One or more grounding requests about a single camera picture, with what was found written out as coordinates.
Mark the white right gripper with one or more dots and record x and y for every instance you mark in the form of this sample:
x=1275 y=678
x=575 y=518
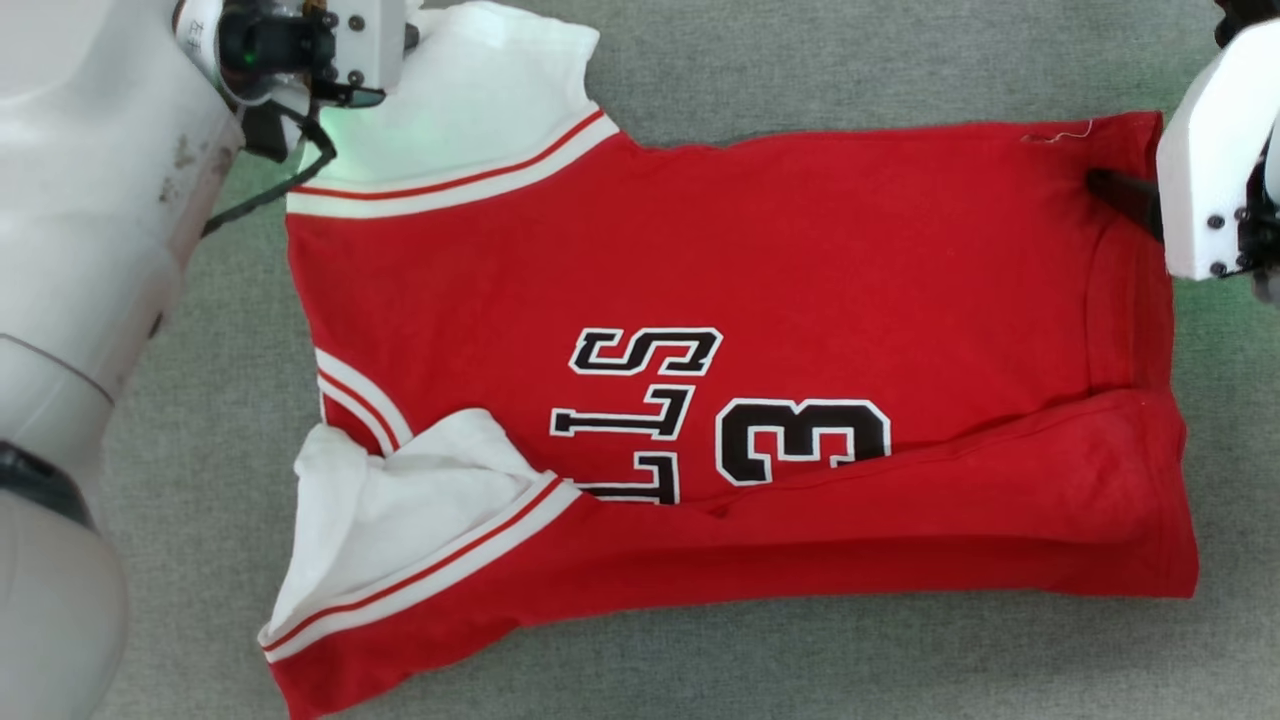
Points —
x=1210 y=150

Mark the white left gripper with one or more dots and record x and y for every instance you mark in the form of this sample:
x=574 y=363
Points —
x=370 y=45

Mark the red and white basketball jersey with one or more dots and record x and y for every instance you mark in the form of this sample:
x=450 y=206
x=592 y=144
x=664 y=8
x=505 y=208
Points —
x=800 y=250

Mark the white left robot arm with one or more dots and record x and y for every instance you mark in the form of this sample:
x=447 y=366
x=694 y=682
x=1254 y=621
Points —
x=80 y=200

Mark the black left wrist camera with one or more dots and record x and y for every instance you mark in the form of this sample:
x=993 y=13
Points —
x=270 y=45

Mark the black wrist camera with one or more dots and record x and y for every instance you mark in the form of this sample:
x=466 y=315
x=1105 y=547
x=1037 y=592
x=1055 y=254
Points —
x=270 y=45
x=1250 y=15

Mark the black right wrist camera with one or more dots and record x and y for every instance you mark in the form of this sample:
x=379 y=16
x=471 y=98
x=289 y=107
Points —
x=1250 y=15

